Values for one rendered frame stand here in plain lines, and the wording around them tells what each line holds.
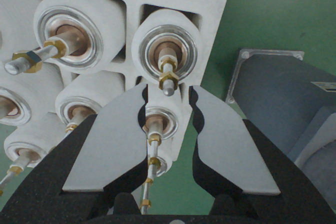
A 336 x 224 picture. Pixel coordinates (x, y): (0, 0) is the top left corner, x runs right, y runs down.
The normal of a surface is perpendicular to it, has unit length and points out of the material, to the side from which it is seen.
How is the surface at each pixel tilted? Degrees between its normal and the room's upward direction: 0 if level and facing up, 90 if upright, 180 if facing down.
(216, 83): 0
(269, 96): 90
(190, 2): 0
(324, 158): 90
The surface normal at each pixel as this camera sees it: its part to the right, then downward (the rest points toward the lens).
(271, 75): -0.68, -0.61
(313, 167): -1.00, -0.06
